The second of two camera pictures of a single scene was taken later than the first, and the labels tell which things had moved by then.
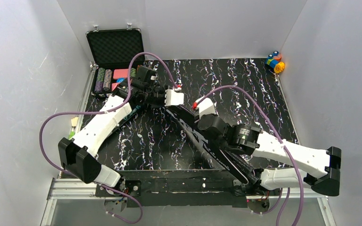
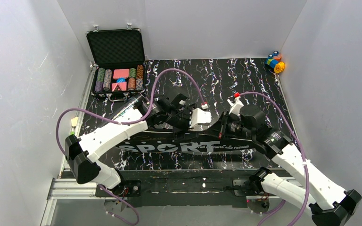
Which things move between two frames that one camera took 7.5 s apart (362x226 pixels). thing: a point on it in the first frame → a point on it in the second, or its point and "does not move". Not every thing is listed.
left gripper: [155, 98] → [183, 121]
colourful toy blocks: [274, 61] does not move
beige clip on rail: [74, 121] does not move
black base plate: [177, 188] does not move
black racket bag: [235, 164] → [187, 141]
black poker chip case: [110, 51] does not move
